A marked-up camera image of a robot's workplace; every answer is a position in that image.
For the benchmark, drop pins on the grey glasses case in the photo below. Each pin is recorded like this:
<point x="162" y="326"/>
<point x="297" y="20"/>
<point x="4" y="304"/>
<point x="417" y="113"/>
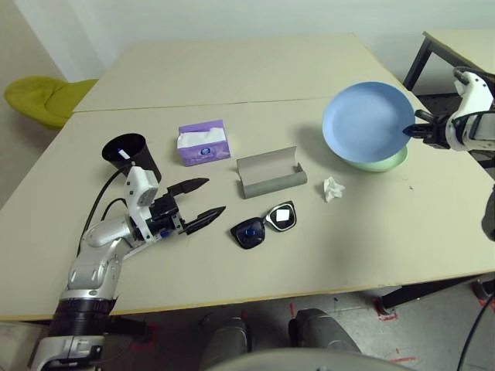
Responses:
<point x="270" y="185"/>

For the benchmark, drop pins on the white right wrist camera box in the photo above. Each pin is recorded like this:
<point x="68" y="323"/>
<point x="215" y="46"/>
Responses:
<point x="477" y="92"/>

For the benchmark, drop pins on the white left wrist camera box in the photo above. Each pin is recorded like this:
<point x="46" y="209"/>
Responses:
<point x="139" y="185"/>

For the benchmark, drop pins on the yellow-green chair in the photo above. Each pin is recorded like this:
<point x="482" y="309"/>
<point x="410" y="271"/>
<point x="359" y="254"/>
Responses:
<point x="35" y="100"/>

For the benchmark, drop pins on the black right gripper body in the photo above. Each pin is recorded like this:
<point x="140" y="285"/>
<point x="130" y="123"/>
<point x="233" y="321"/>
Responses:
<point x="437" y="131"/>

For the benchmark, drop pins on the blue plate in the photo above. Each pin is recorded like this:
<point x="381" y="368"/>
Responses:
<point x="367" y="120"/>

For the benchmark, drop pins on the black sunglasses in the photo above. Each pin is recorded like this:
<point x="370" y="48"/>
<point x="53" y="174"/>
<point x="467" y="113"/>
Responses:
<point x="247" y="235"/>

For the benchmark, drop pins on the grey robot torso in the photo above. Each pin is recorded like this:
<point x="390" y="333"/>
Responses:
<point x="309" y="363"/>

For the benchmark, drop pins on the purple tissue box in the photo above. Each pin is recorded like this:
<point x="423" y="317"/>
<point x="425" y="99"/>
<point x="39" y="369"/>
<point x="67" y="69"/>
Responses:
<point x="205" y="154"/>

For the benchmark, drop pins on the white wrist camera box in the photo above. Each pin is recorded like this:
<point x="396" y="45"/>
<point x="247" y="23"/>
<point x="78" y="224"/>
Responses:
<point x="139" y="185"/>
<point x="477" y="92"/>

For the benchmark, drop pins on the black plastic cup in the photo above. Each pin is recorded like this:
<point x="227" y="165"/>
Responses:
<point x="143" y="152"/>

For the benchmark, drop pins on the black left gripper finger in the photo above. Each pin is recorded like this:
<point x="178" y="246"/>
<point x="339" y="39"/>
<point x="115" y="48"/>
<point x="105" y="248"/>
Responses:
<point x="205" y="219"/>
<point x="189" y="185"/>

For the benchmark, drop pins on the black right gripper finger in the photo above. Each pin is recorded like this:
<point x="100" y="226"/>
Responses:
<point x="424" y="116"/>
<point x="415" y="130"/>

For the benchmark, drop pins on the black table foot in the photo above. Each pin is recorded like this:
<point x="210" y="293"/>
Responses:
<point x="123" y="326"/>
<point x="425" y="291"/>

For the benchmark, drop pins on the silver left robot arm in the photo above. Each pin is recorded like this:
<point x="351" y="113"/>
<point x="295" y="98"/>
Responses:
<point x="96" y="239"/>

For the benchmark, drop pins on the beige side table black legs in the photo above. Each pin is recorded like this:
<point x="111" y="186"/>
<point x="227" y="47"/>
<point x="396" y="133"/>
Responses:
<point x="460" y="42"/>

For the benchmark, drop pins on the grey robot leg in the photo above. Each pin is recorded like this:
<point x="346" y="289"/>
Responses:
<point x="226" y="344"/>
<point x="321" y="332"/>

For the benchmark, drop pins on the white blue pen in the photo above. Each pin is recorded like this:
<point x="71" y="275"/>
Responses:
<point x="123" y="154"/>

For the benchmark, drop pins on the grey robot right leg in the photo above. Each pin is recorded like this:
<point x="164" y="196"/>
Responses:
<point x="321" y="332"/>

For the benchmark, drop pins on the grey robot left leg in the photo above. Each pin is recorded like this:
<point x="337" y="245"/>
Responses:
<point x="226" y="344"/>

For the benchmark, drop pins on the green plate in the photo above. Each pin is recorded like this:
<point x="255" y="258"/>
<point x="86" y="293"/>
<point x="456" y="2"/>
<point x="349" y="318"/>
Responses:
<point x="379" y="166"/>

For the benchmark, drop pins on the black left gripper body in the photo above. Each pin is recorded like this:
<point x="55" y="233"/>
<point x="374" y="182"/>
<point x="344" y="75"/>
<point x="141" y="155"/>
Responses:
<point x="164" y="214"/>

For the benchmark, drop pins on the white tissue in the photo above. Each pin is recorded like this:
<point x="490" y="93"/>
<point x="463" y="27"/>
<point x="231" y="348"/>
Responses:
<point x="332" y="189"/>

